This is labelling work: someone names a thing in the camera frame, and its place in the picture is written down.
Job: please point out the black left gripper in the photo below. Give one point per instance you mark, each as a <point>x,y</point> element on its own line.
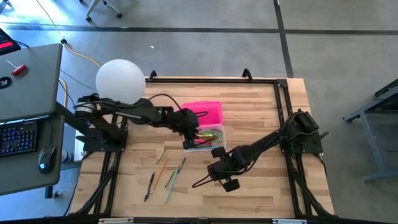
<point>186,121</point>

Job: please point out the black table frame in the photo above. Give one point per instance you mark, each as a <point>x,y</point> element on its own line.
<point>217,80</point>

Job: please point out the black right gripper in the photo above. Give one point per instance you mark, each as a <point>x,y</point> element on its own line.
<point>225,169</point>

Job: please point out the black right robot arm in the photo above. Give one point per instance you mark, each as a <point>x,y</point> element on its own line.
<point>267,141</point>

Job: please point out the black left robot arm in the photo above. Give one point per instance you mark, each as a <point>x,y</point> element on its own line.
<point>146,113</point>

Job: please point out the pink marker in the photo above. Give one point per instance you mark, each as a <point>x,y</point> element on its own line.
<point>205,142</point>

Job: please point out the orange pencil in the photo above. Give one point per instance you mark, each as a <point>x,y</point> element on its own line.
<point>159,175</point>

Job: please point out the yellow-green Crayola crayon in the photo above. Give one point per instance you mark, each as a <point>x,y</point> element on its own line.
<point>161,156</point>
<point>169,179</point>

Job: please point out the yellow highlighter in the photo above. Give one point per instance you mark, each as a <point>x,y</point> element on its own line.
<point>206,136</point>

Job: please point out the black pen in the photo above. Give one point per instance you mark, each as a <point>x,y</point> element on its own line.
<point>149,186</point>

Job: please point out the grey metal table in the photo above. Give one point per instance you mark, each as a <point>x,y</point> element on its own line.
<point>373,124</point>

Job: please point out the dark green crayon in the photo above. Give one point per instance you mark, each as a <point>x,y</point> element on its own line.
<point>182,165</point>

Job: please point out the black computer mouse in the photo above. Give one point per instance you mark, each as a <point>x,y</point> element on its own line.
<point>46,158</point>

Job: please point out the backlit black keyboard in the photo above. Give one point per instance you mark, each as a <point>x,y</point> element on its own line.
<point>18,140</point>

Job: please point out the office chair base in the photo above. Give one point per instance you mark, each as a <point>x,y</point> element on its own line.
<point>93,7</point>

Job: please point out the blue white bottle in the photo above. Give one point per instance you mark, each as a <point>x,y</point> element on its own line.
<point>66,157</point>

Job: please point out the black device red display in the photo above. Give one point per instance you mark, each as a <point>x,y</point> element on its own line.
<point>6,43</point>

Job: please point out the dark crayon CRAYONS print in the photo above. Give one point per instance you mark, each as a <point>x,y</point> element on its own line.
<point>203,148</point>

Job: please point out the grey side desk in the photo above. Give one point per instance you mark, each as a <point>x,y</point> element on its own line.
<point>25,177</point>

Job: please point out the white globe table lamp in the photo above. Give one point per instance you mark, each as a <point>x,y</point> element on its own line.
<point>119,81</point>

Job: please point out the clear supply box pink lid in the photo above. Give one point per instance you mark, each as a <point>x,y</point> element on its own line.
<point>211,113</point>

